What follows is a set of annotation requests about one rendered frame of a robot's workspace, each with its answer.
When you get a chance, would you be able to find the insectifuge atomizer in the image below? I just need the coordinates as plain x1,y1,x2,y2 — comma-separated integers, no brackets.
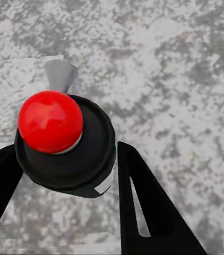
14,60,116,198

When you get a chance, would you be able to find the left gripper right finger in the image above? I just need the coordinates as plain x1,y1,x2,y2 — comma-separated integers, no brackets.
117,141,207,255

